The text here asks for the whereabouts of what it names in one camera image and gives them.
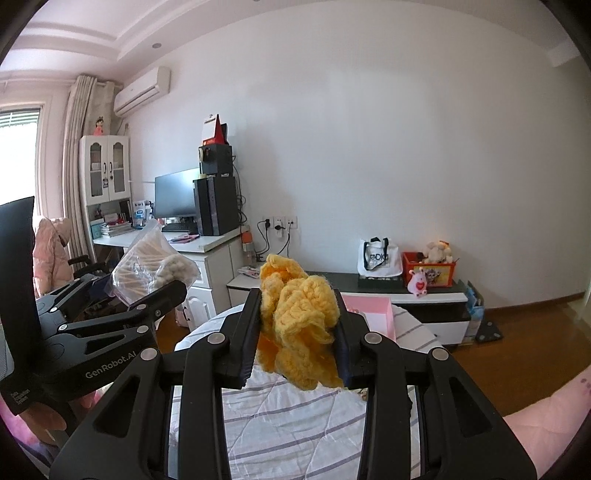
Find black office chair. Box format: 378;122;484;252
67;254;112;278

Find white glass-door cabinet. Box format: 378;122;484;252
78;135;131;206

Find pink cardboard box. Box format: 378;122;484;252
344;295;395;342

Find pink plush toy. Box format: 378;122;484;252
407;270;429;298

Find red and white carton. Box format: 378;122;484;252
202;114;229;146

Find white desk with drawers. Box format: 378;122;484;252
92;226;245;324

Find black floor stand base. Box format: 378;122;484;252
475;320;504;342

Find bag of cotton swabs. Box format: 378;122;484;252
111;219;201;308

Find cream plush sheep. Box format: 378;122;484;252
422;241;454;265

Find yellow knitted cloth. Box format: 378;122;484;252
256;253;345;392

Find red printed toy box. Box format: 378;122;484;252
401;251;460;288

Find black computer tower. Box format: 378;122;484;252
193;176;239;236

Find black power cable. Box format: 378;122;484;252
256;222;291;259

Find black-top low bench cabinet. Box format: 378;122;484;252
302;271;481;347

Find pink printed cloth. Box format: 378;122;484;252
501;364;591;467

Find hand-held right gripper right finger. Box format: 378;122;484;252
335;288;548;480

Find white wall socket strip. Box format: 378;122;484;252
262;215;298;232

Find low white side cabinet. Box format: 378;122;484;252
226;272;259;305

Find black computer monitor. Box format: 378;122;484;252
154;168;200;220

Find white tote bag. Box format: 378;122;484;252
357;237;403;278

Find blue packages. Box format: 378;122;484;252
464;279;485;324

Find white striped quilted tablecloth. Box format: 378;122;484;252
168;302;444;480

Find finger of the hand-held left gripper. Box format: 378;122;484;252
50;279;188;345
37;274;112;320

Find window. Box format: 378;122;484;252
0;106;42;208

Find blue and white carton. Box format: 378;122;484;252
133;199;153;229

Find stack of books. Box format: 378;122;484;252
100;220;132;238

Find black speaker box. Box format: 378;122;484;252
198;143;234;176

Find white wall air conditioner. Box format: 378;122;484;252
113;66;171;116

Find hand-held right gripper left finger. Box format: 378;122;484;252
48;288;262;480

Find pink padded jacket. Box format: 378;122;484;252
32;217;72;296

